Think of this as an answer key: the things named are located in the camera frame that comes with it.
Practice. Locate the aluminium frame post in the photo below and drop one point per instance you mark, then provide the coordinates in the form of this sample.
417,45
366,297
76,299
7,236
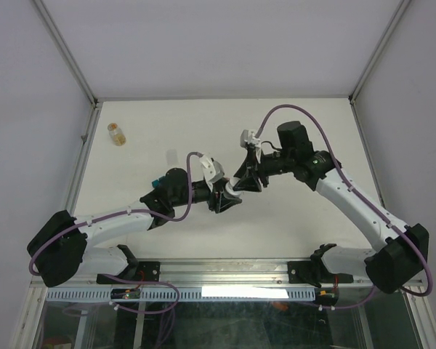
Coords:
62,47
380,47

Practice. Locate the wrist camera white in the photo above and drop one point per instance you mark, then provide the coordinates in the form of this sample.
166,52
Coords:
212,170
249,137

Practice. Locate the grey slotted cable duct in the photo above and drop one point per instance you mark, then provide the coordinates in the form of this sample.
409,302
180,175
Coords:
191,294

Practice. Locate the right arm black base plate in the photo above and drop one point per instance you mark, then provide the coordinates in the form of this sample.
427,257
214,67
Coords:
305,272

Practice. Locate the teal pill box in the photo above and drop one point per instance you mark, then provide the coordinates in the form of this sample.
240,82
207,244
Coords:
158,182

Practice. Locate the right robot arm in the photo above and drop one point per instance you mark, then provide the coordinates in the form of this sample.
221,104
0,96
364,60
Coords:
398,250

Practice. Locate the aluminium frame post right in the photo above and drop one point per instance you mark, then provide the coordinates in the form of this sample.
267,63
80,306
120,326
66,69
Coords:
380,47

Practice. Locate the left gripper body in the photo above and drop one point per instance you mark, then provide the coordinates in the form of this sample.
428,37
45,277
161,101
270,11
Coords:
214,201

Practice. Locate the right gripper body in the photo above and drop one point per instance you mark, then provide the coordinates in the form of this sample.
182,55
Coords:
270,165

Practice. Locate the aluminium frame post left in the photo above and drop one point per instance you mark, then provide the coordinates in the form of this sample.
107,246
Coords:
62,47

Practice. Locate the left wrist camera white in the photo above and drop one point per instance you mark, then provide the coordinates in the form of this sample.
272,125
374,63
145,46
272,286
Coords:
212,170

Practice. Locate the small glass vial orange pills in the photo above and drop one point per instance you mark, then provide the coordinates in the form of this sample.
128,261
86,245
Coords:
116,134

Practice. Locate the white pill bottle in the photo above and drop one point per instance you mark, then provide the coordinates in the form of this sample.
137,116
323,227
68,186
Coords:
230,191

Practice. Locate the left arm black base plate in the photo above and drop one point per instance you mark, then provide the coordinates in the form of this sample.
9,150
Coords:
134,274

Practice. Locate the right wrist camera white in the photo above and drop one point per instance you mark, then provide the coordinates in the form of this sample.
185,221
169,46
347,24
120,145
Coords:
249,137

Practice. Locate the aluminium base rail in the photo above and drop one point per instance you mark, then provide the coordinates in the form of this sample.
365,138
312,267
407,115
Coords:
193,272

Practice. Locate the clear plastic pill box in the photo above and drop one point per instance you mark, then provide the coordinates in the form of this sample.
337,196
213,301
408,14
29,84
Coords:
172,159

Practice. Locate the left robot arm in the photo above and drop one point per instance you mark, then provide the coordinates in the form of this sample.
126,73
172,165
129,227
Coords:
68,246

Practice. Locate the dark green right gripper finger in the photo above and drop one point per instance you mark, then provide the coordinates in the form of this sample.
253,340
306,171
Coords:
249,164
248,183

